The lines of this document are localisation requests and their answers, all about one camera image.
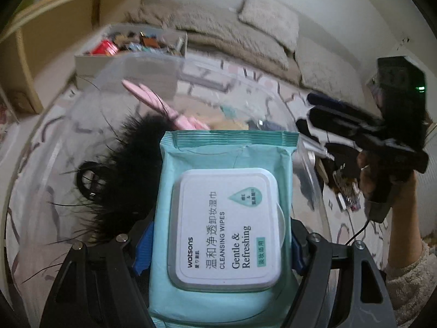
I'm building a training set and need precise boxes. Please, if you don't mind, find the black feather hair clip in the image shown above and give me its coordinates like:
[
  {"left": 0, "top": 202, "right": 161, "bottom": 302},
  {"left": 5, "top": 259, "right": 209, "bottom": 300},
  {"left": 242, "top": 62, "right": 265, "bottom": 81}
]
[{"left": 44, "top": 114, "right": 176, "bottom": 261}]

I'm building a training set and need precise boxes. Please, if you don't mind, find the teal cleansing wipes pack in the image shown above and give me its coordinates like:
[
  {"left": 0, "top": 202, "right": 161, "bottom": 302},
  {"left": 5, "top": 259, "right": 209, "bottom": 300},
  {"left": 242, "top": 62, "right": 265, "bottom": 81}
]
[{"left": 148, "top": 130, "right": 299, "bottom": 327}]

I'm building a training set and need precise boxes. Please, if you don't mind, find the white cardboard box with clutter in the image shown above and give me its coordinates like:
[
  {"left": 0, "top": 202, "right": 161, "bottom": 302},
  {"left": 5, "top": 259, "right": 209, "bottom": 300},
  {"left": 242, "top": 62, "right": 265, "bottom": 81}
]
[{"left": 74, "top": 23, "right": 188, "bottom": 78}]

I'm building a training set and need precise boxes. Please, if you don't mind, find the person right hand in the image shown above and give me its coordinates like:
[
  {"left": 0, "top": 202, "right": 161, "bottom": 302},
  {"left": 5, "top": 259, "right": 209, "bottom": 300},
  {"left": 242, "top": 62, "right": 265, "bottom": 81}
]
[{"left": 357, "top": 151, "right": 418, "bottom": 228}]

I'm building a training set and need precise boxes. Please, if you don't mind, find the right quilted beige pillow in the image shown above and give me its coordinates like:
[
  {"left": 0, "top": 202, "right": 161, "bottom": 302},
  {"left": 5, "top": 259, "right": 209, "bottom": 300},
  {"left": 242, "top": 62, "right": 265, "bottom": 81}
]
[{"left": 295, "top": 37, "right": 364, "bottom": 105}]

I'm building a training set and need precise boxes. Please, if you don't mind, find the quilted beige pillow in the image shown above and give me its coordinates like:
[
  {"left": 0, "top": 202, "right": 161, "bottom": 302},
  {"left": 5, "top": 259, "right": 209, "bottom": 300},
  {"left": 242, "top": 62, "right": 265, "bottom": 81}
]
[
  {"left": 295, "top": 37, "right": 364, "bottom": 105},
  {"left": 167, "top": 4, "right": 289, "bottom": 70}
]

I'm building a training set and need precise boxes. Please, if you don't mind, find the silver rhinestone tiara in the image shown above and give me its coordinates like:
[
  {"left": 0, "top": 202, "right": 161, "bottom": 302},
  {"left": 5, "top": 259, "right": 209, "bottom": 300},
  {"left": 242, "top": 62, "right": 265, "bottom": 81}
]
[{"left": 333, "top": 168, "right": 361, "bottom": 212}]

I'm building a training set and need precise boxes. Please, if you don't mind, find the bunny print bed sheet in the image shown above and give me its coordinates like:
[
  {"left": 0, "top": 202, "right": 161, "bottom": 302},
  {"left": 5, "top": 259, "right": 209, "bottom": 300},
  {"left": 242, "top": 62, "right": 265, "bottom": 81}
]
[{"left": 6, "top": 54, "right": 310, "bottom": 327}]

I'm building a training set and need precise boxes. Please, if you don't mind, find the fluffy beige pillow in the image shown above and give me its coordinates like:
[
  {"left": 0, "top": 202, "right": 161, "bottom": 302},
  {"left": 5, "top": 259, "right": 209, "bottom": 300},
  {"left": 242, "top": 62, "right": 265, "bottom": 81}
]
[{"left": 238, "top": 0, "right": 299, "bottom": 52}]

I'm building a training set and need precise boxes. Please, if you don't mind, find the clear plastic storage bin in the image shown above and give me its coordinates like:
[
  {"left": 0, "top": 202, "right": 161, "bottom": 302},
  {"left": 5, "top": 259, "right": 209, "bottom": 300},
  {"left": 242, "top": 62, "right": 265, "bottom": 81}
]
[{"left": 13, "top": 54, "right": 332, "bottom": 281}]

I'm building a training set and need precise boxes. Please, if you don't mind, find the beige folded blanket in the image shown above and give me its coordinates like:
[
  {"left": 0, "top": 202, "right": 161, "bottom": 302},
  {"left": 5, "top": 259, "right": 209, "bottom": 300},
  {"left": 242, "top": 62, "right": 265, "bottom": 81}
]
[{"left": 127, "top": 0, "right": 302, "bottom": 85}]

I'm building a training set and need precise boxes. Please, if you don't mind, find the left quilted beige pillow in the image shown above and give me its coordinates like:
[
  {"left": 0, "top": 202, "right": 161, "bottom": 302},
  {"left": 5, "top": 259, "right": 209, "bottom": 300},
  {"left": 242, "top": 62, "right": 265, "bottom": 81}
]
[{"left": 167, "top": 4, "right": 289, "bottom": 70}]

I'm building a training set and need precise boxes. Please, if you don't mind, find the wooden shelf unit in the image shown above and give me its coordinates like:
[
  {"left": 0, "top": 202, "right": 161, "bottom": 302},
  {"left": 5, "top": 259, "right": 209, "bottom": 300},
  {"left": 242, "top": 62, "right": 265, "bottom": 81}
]
[{"left": 1, "top": 0, "right": 157, "bottom": 114}]

